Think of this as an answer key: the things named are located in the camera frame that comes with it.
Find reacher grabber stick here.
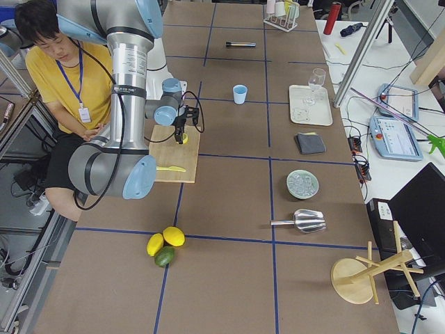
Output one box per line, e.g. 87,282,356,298
350,88,445,157

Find red thermos bottle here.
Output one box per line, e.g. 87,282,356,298
323,1,343,35

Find lemon slice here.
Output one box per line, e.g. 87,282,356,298
180,133,188,145

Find mint green cup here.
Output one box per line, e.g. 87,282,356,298
289,2,300,21

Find aluminium frame post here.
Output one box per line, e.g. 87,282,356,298
333,0,393,108

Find wooden cup tree stand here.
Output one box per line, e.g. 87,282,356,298
330,221,423,305

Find folded blue umbrella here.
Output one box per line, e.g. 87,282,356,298
340,22,366,38

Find person in yellow shirt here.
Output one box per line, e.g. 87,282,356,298
15,1,112,221

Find cream bear tray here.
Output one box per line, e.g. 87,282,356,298
289,85,333,126

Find metal ice scoop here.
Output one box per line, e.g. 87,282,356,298
270,209,327,234

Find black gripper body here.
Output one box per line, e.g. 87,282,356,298
173,106,200,129

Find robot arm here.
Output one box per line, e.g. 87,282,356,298
57,1,200,199

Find white cup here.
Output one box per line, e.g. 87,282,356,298
275,1,286,17

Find blue teach pendant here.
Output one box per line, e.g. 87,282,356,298
376,83,419,121
369,116,423,161

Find bamboo cutting board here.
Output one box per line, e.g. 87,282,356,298
149,125,200,183

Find yellow lemon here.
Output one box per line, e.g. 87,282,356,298
146,233,164,257
162,226,186,247

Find green lime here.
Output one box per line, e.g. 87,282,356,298
154,246,175,267

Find wine glass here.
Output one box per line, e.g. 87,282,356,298
303,68,326,106

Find grey folded cloth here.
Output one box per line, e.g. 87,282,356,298
294,132,326,154

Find yellow cup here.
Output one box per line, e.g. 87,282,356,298
284,0,292,15

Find white wire cup rack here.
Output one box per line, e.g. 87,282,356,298
264,13,298,32

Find green bowl with ice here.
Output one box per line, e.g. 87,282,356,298
286,170,319,200

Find yellow plastic knife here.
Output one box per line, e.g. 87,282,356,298
156,166,186,173

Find steel muddler with black tip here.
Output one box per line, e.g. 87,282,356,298
225,41,257,48

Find light blue cup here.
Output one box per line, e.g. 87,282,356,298
232,84,248,104

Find pink cup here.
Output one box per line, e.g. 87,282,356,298
266,0,275,15

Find black power strip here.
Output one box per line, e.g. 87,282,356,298
348,136,371,184

